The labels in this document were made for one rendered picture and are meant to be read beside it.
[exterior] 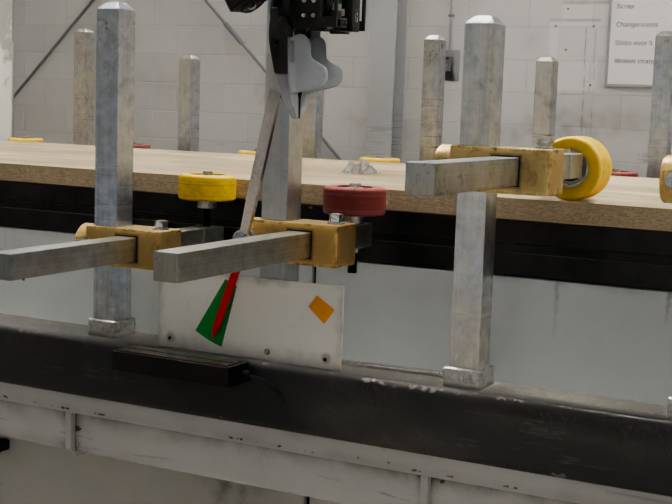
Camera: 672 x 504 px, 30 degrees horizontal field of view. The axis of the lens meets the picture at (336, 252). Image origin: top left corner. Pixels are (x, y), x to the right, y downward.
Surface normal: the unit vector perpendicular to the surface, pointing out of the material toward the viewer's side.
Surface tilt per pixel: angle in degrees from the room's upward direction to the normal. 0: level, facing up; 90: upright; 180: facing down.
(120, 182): 90
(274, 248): 90
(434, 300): 90
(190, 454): 90
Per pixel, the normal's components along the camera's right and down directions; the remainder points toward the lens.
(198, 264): 0.89, 0.08
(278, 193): -0.46, 0.09
